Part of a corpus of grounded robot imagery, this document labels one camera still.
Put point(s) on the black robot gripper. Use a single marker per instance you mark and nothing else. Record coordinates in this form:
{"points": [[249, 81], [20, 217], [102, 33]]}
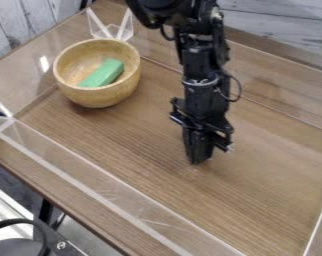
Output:
{"points": [[201, 113]]}

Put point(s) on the green rectangular block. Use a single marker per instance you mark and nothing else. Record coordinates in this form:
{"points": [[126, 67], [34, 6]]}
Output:
{"points": [[105, 75]]}

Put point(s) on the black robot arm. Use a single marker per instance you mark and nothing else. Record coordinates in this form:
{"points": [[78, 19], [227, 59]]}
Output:
{"points": [[203, 52]]}

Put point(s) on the brown wooden bowl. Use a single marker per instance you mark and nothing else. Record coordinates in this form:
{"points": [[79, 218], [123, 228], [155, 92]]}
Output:
{"points": [[79, 60]]}

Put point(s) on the clear acrylic tray walls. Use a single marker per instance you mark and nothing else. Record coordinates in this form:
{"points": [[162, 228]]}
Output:
{"points": [[111, 164]]}

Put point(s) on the black table leg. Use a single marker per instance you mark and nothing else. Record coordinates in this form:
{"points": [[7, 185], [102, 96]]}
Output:
{"points": [[46, 211]]}

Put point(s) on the dark metal floor bracket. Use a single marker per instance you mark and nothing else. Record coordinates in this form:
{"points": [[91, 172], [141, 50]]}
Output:
{"points": [[58, 245]]}

